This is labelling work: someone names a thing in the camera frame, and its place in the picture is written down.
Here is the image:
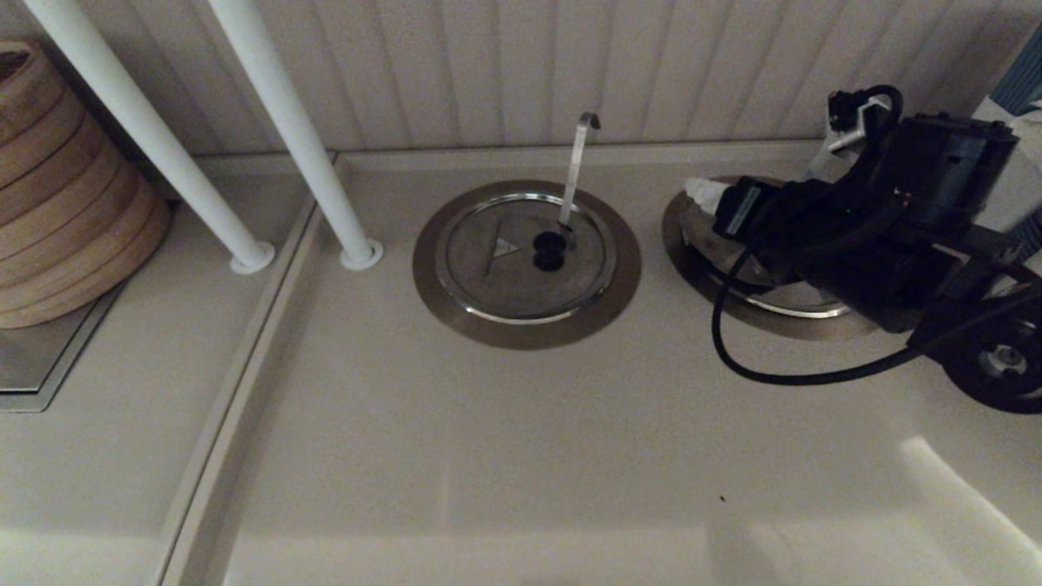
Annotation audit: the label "round steel lid black knob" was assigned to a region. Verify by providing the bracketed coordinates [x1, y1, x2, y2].
[435, 192, 617, 325]
[680, 183, 852, 320]

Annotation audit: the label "white box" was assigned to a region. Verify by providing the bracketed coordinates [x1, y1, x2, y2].
[973, 96, 1042, 237]

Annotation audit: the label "blue striped container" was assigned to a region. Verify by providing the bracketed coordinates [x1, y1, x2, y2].
[995, 24, 1042, 115]

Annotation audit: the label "white metal pole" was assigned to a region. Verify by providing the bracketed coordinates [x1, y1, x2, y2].
[23, 0, 276, 275]
[208, 0, 383, 271]

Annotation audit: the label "stacked bamboo steamer baskets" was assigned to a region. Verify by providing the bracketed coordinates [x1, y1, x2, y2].
[0, 41, 172, 330]

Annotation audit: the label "flat steel counter plate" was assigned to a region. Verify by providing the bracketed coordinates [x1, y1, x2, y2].
[0, 281, 131, 413]

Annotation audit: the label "right wrist camera unit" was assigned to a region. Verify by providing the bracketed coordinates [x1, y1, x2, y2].
[826, 84, 1020, 233]

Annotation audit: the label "black cable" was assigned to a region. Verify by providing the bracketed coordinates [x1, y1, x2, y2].
[711, 244, 1042, 386]

